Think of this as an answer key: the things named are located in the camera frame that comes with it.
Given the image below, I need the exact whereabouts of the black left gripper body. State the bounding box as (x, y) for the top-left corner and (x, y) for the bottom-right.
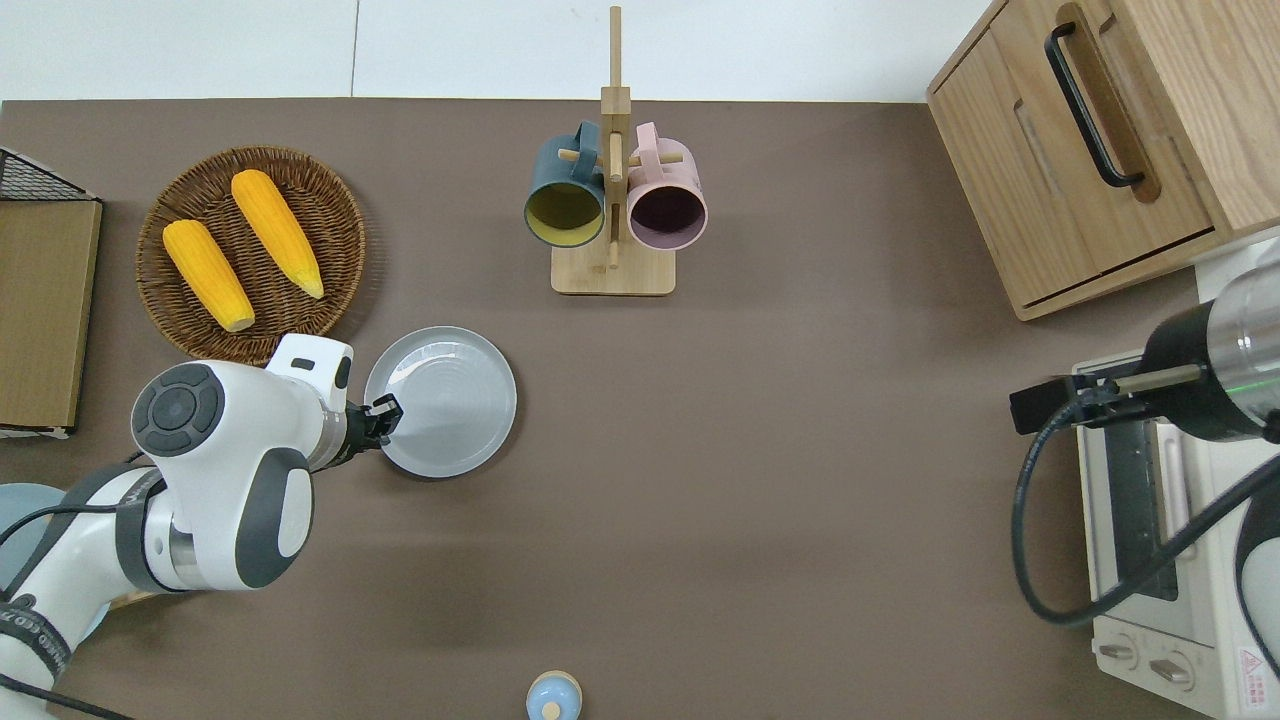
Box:
(343, 400), (379, 469)

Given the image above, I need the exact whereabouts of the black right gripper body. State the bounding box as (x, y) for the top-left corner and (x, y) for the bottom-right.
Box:
(1140, 298), (1271, 443)

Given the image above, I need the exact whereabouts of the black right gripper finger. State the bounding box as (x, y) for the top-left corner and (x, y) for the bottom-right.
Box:
(1009, 377), (1091, 437)
(1085, 372), (1148, 428)

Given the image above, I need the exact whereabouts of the gray plate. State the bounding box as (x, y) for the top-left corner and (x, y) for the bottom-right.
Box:
(363, 326), (519, 481)

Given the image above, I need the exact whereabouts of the light blue plate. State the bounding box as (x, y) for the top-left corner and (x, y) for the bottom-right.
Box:
(0, 483), (109, 646)

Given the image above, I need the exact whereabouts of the long pointed yellow corn cob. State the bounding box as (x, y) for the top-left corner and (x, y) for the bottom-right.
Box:
(231, 169), (326, 301)

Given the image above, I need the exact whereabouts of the brown wicker basket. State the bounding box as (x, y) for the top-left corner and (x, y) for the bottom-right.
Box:
(136, 146), (367, 367)

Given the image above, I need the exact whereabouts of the short yellow corn cob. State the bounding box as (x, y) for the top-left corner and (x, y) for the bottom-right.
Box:
(162, 219), (256, 333)

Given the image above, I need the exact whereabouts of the brown table mat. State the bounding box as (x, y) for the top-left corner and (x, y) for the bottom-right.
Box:
(0, 98), (1231, 720)

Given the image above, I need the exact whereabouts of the white toaster oven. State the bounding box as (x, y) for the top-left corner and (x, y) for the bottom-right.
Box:
(1072, 352), (1280, 720)

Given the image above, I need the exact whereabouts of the wooden mug tree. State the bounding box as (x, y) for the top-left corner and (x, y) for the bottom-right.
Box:
(551, 5), (678, 297)

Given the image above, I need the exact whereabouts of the teal mug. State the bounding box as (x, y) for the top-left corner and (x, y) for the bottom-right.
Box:
(524, 121), (609, 249)

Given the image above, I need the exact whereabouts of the wooden cabinet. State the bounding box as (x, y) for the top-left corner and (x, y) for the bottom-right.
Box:
(926, 0), (1280, 322)

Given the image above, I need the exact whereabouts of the wooden board lid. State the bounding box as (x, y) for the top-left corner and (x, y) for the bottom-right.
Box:
(0, 198), (104, 433)

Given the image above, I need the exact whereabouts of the pink mug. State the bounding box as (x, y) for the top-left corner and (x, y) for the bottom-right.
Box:
(626, 122), (709, 251)

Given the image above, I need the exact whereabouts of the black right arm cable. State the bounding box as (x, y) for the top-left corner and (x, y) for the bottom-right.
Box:
(1010, 405), (1280, 629)

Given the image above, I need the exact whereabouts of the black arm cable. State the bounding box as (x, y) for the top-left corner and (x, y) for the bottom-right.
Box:
(0, 455), (166, 720)
(1010, 405), (1280, 629)

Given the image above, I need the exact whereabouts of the black cabinet handle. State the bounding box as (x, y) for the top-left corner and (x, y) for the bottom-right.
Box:
(1044, 22), (1147, 190)

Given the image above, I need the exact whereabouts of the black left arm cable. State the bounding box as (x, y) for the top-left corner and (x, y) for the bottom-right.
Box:
(0, 455), (166, 720)

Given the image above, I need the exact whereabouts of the black wire grid box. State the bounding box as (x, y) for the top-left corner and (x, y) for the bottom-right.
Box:
(0, 146), (104, 441)

